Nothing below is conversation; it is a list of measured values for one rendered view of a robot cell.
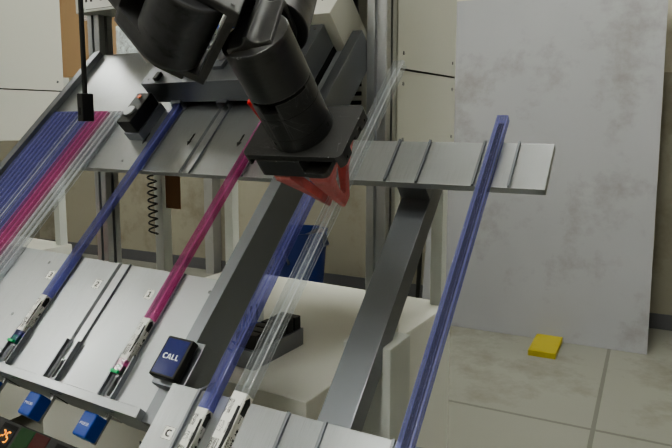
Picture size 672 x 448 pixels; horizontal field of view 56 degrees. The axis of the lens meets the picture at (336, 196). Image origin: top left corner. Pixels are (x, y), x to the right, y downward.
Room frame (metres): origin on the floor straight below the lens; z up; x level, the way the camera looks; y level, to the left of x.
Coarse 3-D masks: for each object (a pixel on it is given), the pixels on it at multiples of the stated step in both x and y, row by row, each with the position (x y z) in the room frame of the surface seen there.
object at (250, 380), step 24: (384, 96) 0.72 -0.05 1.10; (360, 144) 0.67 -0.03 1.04; (336, 216) 0.61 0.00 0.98; (312, 240) 0.59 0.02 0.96; (312, 264) 0.57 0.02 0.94; (288, 288) 0.55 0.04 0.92; (288, 312) 0.54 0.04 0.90; (264, 336) 0.52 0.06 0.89; (264, 360) 0.50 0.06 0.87; (240, 384) 0.49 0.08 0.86
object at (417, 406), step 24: (504, 120) 0.77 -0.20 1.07; (480, 192) 0.70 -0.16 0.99; (480, 216) 0.68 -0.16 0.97; (456, 264) 0.63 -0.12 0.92; (456, 288) 0.61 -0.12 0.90; (432, 336) 0.58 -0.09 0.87; (432, 360) 0.56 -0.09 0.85; (432, 384) 0.55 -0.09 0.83; (408, 408) 0.54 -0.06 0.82; (408, 432) 0.52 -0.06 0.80
